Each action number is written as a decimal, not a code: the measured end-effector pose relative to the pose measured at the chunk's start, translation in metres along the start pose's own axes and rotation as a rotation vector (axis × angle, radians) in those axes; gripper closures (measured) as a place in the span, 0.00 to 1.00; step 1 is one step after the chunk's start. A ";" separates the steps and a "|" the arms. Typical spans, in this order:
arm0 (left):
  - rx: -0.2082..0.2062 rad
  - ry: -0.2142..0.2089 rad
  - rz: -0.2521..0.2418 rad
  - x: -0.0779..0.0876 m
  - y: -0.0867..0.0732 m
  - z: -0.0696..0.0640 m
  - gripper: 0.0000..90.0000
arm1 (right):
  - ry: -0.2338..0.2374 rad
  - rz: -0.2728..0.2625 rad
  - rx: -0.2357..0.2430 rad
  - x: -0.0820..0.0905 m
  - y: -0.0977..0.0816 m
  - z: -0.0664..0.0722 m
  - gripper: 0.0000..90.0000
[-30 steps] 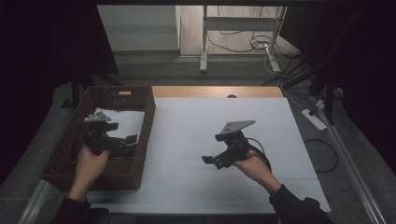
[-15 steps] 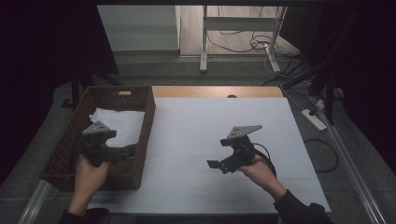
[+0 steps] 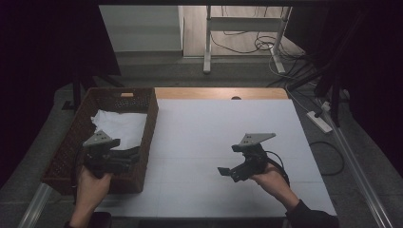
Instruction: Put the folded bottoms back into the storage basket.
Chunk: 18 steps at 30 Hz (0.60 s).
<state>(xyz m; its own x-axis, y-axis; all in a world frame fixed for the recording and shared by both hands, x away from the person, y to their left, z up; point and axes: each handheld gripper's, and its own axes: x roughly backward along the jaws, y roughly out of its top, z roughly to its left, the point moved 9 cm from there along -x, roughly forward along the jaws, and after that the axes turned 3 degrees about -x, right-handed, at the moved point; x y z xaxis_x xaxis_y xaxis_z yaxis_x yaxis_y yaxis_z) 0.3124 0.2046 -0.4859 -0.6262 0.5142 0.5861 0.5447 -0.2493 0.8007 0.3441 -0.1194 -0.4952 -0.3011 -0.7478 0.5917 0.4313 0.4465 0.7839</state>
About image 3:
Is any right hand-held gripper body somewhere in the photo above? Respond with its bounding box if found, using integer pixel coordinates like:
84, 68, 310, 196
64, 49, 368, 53
229, 132, 278, 183

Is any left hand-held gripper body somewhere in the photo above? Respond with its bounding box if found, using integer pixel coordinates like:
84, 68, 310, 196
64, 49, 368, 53
82, 129, 122, 180

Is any white shirt black collar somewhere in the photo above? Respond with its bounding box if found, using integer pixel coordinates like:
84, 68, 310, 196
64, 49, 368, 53
90, 108, 148, 156

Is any brown wicker basket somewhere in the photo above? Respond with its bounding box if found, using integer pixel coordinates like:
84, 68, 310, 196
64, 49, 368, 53
41, 86, 160, 195

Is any person's right hand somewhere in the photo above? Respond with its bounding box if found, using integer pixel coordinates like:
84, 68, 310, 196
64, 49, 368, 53
249, 161, 291, 199

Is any person's left hand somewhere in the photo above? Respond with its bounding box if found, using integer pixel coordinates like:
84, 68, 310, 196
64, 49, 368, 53
75, 164, 113, 208

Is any white table mat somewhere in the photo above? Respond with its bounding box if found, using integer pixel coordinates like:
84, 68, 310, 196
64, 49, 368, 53
94, 98, 337, 219

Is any black metal stand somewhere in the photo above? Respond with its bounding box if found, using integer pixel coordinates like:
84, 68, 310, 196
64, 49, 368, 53
61, 61, 125, 112
286, 53, 351, 128

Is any white power strip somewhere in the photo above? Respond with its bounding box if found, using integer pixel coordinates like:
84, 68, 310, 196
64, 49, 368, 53
305, 110, 334, 134

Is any white cabinet panel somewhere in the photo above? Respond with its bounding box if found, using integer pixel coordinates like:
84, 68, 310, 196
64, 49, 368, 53
98, 4, 185, 53

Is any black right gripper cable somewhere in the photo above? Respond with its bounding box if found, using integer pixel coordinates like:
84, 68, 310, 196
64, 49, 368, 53
264, 149, 291, 188

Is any white power strip cable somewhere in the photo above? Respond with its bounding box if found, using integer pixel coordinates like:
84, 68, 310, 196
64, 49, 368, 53
284, 85, 312, 114

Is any aluminium rail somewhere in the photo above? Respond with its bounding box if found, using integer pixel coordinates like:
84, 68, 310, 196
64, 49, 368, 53
16, 182, 53, 228
316, 97, 394, 228

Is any black floor cable loop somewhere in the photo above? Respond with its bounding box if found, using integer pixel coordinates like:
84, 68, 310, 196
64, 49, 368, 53
308, 141, 345, 176

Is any tangle of floor cables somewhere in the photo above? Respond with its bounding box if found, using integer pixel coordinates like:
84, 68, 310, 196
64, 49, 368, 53
210, 5, 307, 65

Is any white desk frame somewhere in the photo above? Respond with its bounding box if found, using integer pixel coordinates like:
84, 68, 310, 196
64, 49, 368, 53
202, 5, 294, 76

